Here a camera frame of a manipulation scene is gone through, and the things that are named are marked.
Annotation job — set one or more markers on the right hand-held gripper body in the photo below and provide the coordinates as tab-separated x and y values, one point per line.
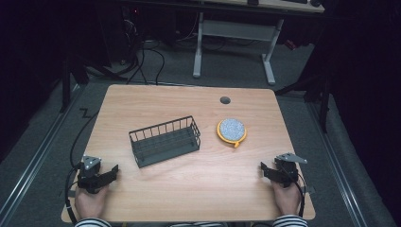
287	170

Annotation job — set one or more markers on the person's striped sleeve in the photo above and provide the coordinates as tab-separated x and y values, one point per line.
290	221
92	223

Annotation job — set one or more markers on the metal floor rail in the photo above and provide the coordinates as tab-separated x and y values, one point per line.
339	164
34	157

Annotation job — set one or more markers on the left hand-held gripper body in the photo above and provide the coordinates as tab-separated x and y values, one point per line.
89	176

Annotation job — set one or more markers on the computer tower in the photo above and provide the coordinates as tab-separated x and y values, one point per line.
126	31

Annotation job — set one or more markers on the person's right hand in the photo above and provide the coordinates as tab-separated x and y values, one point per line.
286	198

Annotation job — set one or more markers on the white-legged desk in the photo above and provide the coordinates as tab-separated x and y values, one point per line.
239	30

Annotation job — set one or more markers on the person's left hand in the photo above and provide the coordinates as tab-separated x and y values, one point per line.
90	201

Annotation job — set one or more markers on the black stand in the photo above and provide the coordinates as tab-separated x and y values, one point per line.
71	78
315	91

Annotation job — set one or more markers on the person's left striped sleeve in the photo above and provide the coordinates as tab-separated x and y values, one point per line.
92	223

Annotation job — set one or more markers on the person's right striped sleeve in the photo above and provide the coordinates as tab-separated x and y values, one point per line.
290	221

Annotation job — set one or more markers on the round yellow-rimmed scrubbing pad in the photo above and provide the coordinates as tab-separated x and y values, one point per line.
231	130

